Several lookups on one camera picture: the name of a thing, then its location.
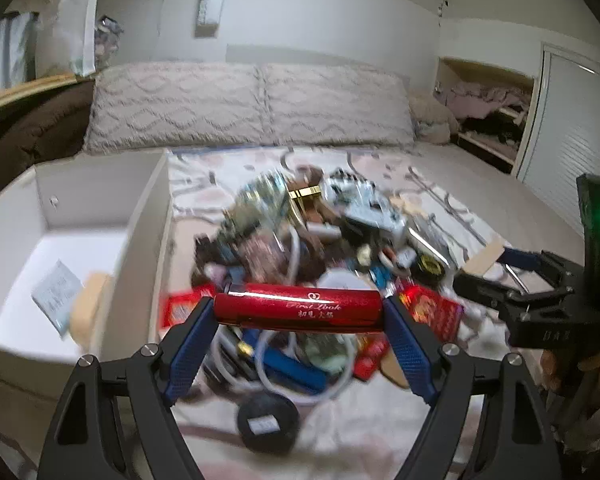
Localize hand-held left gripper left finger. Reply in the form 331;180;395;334
37;296;220;480

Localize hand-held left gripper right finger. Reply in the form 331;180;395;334
382;294;563;480

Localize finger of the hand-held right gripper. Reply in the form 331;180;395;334
452;272;546;321
497;247;588;288

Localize rectangular wooden block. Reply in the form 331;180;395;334
467;239;506;281

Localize black round tin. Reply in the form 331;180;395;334
236;391;299;455

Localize tan sponge block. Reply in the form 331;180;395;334
71;271;115;348

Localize red metallic tube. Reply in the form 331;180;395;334
214;282;383;333

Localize blue white wipe packet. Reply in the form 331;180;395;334
31;259;81;336

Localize white cardboard box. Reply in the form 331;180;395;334
0;149;171;361

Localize person's right hand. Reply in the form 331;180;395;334
540;346;600;395

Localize red flat packet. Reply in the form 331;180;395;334
162;285;216;331

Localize red cigarette box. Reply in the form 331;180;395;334
400;285;463;346

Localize beige bed sheet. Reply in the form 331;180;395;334
415;142;588;241

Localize blue metal tube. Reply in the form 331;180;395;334
265;350;326;392

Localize white slatted door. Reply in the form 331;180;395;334
517;42;600;241

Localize beige plush cushion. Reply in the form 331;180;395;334
407;92;461;145

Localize pile of assorted small items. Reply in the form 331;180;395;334
165;145;596;480

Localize beige textured pillow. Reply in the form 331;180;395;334
257;62;416;148
84;62;268;156

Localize brown folded blanket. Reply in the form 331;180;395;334
0;80;96;196

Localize grey headboard panel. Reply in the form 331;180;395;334
227;44;441;68

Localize white paper bag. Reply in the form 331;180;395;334
35;0;101;78

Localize grey striped curtain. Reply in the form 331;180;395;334
0;10;36;96

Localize white cable loop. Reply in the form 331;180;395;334
215;225;361;406

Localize wall niche with clothes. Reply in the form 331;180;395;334
432;57;538;176

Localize white wall hanging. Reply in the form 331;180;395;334
195;0;226;38

